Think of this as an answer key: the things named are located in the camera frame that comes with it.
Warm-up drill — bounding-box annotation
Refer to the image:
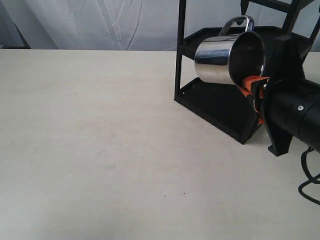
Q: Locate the stainless steel mug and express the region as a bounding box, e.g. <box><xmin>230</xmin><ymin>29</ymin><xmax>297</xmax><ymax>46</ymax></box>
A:
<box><xmin>194</xmin><ymin>15</ymin><xmax>266</xmax><ymax>86</ymax></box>

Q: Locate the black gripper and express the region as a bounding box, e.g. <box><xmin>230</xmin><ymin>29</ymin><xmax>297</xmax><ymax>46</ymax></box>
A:
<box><xmin>240</xmin><ymin>35</ymin><xmax>305</xmax><ymax>157</ymax></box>

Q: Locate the black cable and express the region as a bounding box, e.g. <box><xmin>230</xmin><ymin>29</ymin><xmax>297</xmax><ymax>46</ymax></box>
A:
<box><xmin>298</xmin><ymin>147</ymin><xmax>320</xmax><ymax>204</ymax></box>

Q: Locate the dark stand behind curtain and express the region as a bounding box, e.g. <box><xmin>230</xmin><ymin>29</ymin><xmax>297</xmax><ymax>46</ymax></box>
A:
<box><xmin>0</xmin><ymin>2</ymin><xmax>30</xmax><ymax>49</ymax></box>

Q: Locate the black tiered rack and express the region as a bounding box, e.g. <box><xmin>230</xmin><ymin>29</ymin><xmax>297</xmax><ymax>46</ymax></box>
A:
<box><xmin>174</xmin><ymin>0</ymin><xmax>320</xmax><ymax>144</ymax></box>

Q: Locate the white backdrop curtain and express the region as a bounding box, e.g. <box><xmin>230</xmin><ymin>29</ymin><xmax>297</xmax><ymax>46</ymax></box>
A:
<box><xmin>0</xmin><ymin>0</ymin><xmax>320</xmax><ymax>51</ymax></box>

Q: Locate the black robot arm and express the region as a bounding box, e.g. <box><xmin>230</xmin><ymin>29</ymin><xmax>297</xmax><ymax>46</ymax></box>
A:
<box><xmin>239</xmin><ymin>35</ymin><xmax>320</xmax><ymax>157</ymax></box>

